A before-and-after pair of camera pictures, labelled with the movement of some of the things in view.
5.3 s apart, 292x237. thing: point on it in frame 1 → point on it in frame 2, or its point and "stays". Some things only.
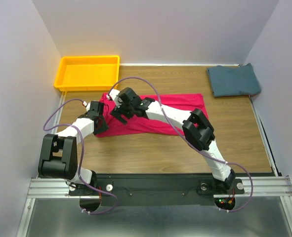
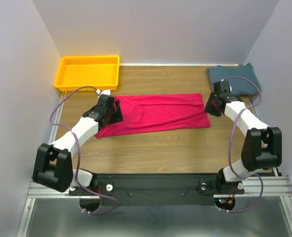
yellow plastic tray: [93, 73] stays
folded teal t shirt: [229, 81] stays
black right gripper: [118, 110] → [208, 108]
